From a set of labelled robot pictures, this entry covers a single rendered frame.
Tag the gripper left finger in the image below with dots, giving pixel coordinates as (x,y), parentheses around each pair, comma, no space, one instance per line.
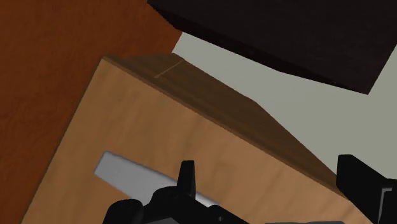
(187,176)

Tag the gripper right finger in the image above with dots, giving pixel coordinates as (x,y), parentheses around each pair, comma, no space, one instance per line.
(363,183)

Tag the light wooden cabinet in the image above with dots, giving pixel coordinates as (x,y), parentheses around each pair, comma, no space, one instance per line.
(149,130)

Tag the grey flat rectangular object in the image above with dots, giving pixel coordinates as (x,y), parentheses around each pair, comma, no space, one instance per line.
(130,176)

